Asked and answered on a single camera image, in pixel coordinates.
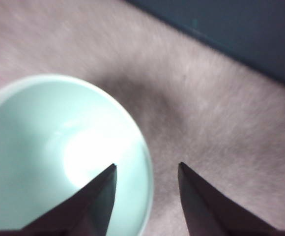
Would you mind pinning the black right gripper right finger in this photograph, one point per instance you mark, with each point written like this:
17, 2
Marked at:
206, 211

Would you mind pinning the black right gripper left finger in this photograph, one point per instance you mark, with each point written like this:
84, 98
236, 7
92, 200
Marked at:
88, 211

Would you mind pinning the teal ribbed bowl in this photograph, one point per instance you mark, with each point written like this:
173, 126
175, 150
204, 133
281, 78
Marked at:
34, 135

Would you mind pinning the black rectangular tray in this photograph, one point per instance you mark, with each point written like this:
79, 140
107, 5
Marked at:
243, 29

